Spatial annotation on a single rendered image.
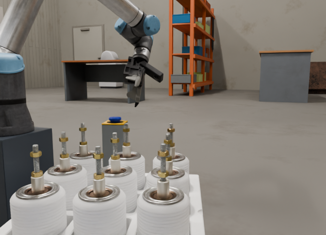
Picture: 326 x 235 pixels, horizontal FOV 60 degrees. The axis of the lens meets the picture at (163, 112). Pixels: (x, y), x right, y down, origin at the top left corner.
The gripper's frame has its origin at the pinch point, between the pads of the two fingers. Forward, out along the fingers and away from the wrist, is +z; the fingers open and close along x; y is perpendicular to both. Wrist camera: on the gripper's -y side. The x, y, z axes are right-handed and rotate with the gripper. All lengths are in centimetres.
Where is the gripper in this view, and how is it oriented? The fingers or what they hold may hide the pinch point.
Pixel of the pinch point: (137, 98)
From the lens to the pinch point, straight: 114.8
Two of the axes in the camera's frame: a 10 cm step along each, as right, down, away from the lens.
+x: 0.8, -5.0, -8.6
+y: -9.9, -1.5, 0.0
